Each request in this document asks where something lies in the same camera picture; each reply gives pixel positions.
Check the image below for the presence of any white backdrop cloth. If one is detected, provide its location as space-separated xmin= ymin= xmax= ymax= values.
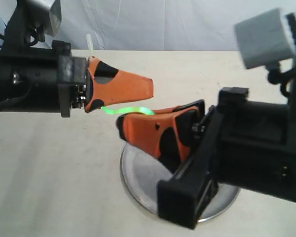
xmin=0 ymin=0 xmax=296 ymax=52

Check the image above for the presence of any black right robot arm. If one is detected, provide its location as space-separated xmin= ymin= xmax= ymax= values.
xmin=116 ymin=87 xmax=296 ymax=229

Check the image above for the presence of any round stainless steel plate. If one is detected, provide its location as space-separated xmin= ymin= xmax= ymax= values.
xmin=120 ymin=143 xmax=240 ymax=223

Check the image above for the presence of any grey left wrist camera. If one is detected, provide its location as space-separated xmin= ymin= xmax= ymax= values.
xmin=2 ymin=0 xmax=62 ymax=48

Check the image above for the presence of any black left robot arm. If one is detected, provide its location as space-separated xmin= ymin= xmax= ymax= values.
xmin=0 ymin=41 xmax=154 ymax=118

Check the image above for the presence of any thin green glow stick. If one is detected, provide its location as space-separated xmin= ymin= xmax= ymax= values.
xmin=85 ymin=34 xmax=155 ymax=116

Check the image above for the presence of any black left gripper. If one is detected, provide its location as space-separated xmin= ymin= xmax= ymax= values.
xmin=51 ymin=40 xmax=154 ymax=118

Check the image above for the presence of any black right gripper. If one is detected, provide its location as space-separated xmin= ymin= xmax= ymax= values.
xmin=116 ymin=87 xmax=288 ymax=229

